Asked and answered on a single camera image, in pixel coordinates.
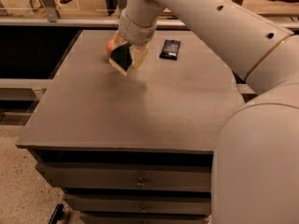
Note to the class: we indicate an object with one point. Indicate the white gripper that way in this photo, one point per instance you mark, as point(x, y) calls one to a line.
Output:
point(135, 32)

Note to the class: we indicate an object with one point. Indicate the green and yellow sponge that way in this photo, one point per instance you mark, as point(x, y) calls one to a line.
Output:
point(121, 59)

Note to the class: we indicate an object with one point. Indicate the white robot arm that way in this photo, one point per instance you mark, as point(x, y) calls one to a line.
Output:
point(255, 171)

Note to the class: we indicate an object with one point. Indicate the red apple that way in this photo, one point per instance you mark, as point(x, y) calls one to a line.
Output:
point(109, 47)

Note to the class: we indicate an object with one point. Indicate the black snack packet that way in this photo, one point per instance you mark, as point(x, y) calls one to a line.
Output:
point(170, 50)

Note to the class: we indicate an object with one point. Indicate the grey drawer cabinet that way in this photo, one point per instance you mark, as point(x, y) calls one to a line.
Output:
point(134, 149)

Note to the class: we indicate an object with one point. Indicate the metal railing frame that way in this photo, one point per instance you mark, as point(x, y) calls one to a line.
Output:
point(92, 12)

